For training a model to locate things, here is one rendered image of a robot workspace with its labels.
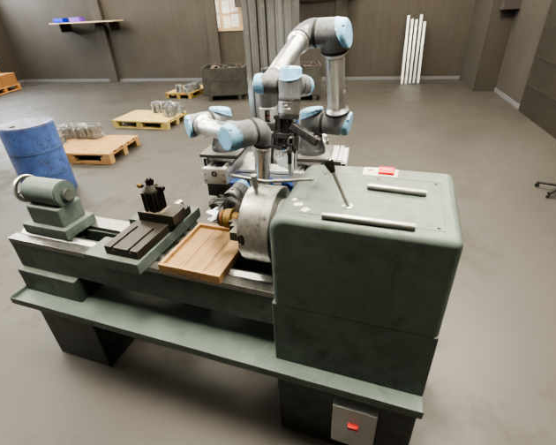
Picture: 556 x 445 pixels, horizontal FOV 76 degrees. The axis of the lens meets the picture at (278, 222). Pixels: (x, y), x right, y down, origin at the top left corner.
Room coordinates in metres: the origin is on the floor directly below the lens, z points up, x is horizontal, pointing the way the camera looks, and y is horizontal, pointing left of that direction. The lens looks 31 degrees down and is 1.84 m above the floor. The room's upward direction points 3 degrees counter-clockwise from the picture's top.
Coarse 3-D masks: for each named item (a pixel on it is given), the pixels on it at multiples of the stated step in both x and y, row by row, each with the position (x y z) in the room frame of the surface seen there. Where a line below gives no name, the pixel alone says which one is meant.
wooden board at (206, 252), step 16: (208, 224) 1.55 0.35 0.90; (192, 240) 1.44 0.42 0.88; (208, 240) 1.43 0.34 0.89; (224, 240) 1.42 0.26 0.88; (176, 256) 1.31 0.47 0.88; (192, 256) 1.31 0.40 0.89; (208, 256) 1.30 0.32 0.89; (224, 256) 1.29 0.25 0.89; (176, 272) 1.20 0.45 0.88; (192, 272) 1.17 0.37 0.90; (208, 272) 1.16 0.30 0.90; (224, 272) 1.17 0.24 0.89
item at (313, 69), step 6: (300, 66) 8.21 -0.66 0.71; (306, 66) 8.21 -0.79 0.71; (312, 66) 8.21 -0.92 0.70; (318, 66) 8.20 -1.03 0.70; (306, 72) 8.21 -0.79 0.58; (312, 72) 8.21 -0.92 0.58; (318, 72) 8.20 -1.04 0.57; (312, 78) 8.20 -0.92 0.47; (318, 78) 8.20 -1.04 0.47; (318, 84) 8.20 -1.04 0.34; (318, 90) 8.20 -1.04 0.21; (312, 96) 8.22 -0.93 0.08
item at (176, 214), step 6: (138, 210) 1.52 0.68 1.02; (144, 210) 1.52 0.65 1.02; (162, 210) 1.51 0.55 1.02; (168, 210) 1.51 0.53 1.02; (174, 210) 1.50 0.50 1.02; (180, 210) 1.50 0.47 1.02; (144, 216) 1.50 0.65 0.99; (150, 216) 1.49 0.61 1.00; (156, 216) 1.48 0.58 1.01; (162, 216) 1.46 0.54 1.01; (168, 216) 1.45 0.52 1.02; (174, 216) 1.45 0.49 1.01; (180, 216) 1.49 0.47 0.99; (162, 222) 1.47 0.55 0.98; (168, 222) 1.46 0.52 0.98; (174, 222) 1.44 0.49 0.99
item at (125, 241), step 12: (168, 204) 1.67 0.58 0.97; (180, 204) 1.66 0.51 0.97; (132, 228) 1.44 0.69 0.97; (144, 228) 1.44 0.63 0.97; (156, 228) 1.43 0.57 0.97; (168, 228) 1.45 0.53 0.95; (120, 240) 1.35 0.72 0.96; (132, 240) 1.33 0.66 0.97; (144, 240) 1.33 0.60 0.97; (156, 240) 1.37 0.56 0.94; (108, 252) 1.30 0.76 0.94; (120, 252) 1.28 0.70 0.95; (132, 252) 1.25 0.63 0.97; (144, 252) 1.28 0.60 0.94
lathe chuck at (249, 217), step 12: (252, 192) 1.22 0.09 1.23; (264, 192) 1.21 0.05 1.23; (252, 204) 1.17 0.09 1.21; (240, 216) 1.14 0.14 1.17; (252, 216) 1.13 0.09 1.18; (240, 228) 1.12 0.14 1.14; (252, 228) 1.11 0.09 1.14; (252, 240) 1.10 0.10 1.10; (240, 252) 1.13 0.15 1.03; (252, 252) 1.10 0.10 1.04
